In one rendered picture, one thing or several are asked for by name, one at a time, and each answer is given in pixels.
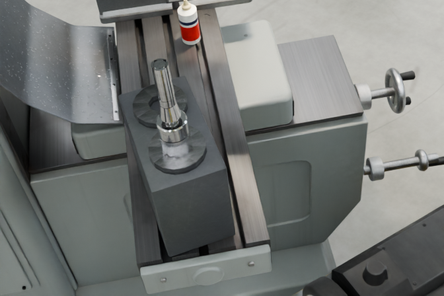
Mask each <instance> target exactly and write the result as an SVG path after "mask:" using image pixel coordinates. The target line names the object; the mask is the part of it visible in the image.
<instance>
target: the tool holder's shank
mask: <svg viewBox="0 0 444 296"><path fill-rule="evenodd" d="M151 70H152V73H153V78H154V82H155V87H156V91H157V96H158V99H159V117H160V119H161V120H162V121H163V122H164V123H166V124H168V125H172V124H175V123H177V121H178V120H179V118H180V116H181V111H180V109H179V107H178V105H177V102H176V99H175V95H174V89H173V85H172V79H171V75H170V69H169V65H168V61H167V60H166V59H163V58H159V59H155V60H154V61H153V62H152V63H151Z"/></svg>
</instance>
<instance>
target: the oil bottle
mask: <svg viewBox="0 0 444 296"><path fill-rule="evenodd" d="M178 19H179V23H180V30H181V35H182V41H183V42H184V43H185V44H188V45H193V44H197V43H198V42H199V41H200V39H201V36H200V27H199V22H198V14H197V9H196V6H195V5H193V4H190V3H189V2H188V1H187V0H184V3H183V4H182V5H181V6H180V7H179V8H178Z"/></svg>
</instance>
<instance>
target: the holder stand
mask: <svg viewBox="0 0 444 296"><path fill-rule="evenodd" d="M172 85H173V89H174V95H175V99H176V102H177V105H178V107H179V109H180V110H182V111H183V112H185V114H186V115H187V119H188V125H189V129H190V136H191V140H192V148H191V150H190V152H189V153H188V154H187V155H185V156H183V157H179V158H171V157H168V156H166V155H165V154H164V153H163V151H162V148H161V142H160V139H159V134H158V131H157V126H156V118H157V116H158V115H159V99H158V96H157V91H156V87H155V85H151V86H148V87H144V88H141V89H137V90H135V91H131V92H127V93H124V94H120V95H119V96H118V99H119V102H120V106H121V109H122V113H123V116H124V120H125V123H126V127H127V130H128V134H129V138H130V141H131V145H132V148H133V152H134V155H135V159H136V162H137V165H138V168H139V171H140V174H141V177H142V180H143V183H144V186H145V189H146V191H147V195H148V197H149V201H150V203H151V207H152V209H153V213H154V215H155V219H156V220H157V224H158V226H159V230H160V232H161V236H162V238H163V242H164V244H165V248H166V251H167V253H168V255H169V256H170V257H172V256H175V255H177V254H181V253H183V252H187V251H189V250H193V249H195V248H199V247H201V246H204V245H207V244H210V243H213V242H216V241H220V240H222V239H225V238H227V237H231V236H233V235H235V224H234V219H233V210H232V205H231V195H230V190H229V181H228V176H227V167H226V166H225V163H224V161H223V159H222V156H221V154H220V152H219V150H218V148H217V146H216V143H215V141H214V139H213V136H212V134H211V132H210V130H209V128H208V126H207V123H206V121H205V118H204V116H203V114H202V111H201V110H200V107H199V105H198V103H197V101H196V98H195V96H194V94H193V92H192V90H191V88H190V85H189V83H188V80H187V78H186V77H185V76H181V77H177V78H174V79H172Z"/></svg>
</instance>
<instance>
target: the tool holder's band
mask: <svg viewBox="0 0 444 296"><path fill-rule="evenodd" d="M180 111H181V116H180V118H179V120H178V121H177V123H175V124H172V125H168V124H166V123H164V122H163V121H162V120H161V119H160V117H159V115H158V116H157V118H156V126H157V129H158V131H159V132H160V133H162V134H164V135H177V134H179V133H181V132H183V131H184V130H185V129H186V127H187V125H188V119H187V115H186V114H185V112H183V111H182V110H180Z"/></svg>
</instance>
